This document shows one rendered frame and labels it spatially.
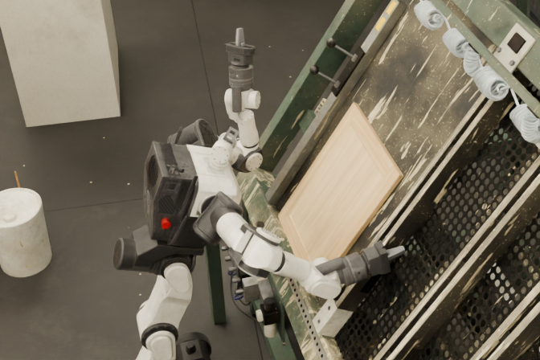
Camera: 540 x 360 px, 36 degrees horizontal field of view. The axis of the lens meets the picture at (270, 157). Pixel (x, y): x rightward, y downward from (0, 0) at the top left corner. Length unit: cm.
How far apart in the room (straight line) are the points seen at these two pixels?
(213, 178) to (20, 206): 178
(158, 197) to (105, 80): 266
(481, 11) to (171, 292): 145
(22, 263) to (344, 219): 204
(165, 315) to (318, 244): 64
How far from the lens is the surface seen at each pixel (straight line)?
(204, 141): 292
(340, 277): 255
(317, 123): 316
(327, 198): 302
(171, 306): 315
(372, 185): 283
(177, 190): 271
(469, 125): 247
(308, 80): 332
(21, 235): 428
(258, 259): 239
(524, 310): 219
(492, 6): 253
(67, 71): 528
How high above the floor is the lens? 309
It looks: 38 degrees down
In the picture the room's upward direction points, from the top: 2 degrees counter-clockwise
